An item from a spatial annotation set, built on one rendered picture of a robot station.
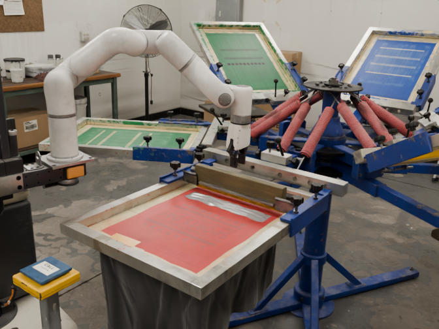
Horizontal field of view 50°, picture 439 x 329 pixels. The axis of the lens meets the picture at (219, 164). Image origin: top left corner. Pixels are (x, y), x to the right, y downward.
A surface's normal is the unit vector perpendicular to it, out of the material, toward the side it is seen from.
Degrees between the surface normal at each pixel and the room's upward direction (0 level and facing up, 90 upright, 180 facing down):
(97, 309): 0
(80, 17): 90
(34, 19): 90
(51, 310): 90
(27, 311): 0
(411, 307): 0
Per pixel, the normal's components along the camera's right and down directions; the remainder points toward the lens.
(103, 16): 0.81, 0.22
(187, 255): 0.04, -0.94
